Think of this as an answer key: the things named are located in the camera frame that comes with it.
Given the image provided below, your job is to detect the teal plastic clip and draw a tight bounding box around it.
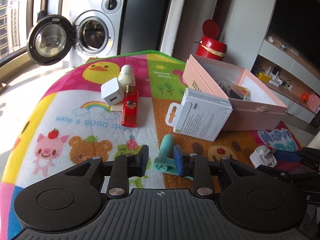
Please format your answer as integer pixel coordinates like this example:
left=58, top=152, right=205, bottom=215
left=152, top=134, right=178, bottom=176

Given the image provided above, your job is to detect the white three pin plug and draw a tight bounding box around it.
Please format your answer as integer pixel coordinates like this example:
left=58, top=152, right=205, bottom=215
left=249, top=142, right=277, bottom=168

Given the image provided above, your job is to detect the white usb charger cube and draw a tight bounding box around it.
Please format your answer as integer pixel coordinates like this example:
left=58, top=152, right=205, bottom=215
left=100, top=77, right=124, bottom=107

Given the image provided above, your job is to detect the clear plastic bag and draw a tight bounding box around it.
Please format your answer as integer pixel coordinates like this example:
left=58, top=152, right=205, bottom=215
left=218, top=80, right=247, bottom=100

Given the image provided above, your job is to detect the white charger packaging box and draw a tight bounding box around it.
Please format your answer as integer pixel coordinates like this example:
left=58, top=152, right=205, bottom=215
left=165, top=88, right=233, bottom=141

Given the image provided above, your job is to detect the red lighter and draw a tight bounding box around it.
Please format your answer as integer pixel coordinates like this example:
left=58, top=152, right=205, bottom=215
left=121, top=86, right=138, bottom=128

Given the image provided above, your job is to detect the colourful cartoon play mat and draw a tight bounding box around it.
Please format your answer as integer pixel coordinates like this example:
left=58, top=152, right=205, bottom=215
left=1, top=51, right=304, bottom=239

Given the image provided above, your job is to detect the pink cardboard box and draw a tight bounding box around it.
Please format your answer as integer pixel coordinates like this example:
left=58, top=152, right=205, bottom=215
left=183, top=55, right=287, bottom=131

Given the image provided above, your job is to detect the white tv cabinet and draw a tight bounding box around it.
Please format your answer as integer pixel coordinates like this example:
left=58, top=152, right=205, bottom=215
left=252, top=31, right=319, bottom=127

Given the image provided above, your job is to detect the white cream tube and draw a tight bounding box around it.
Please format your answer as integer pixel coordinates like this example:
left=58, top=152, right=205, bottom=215
left=118, top=64, right=136, bottom=90

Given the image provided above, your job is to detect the red lidded trash can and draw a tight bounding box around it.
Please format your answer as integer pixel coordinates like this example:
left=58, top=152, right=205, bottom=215
left=196, top=20, right=227, bottom=61

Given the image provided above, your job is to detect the round washing machine door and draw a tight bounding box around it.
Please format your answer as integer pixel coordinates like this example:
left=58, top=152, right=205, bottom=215
left=27, top=15, right=75, bottom=66

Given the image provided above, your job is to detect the silver washing machine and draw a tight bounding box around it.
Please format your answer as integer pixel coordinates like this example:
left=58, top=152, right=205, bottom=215
left=69, top=0, right=126, bottom=67

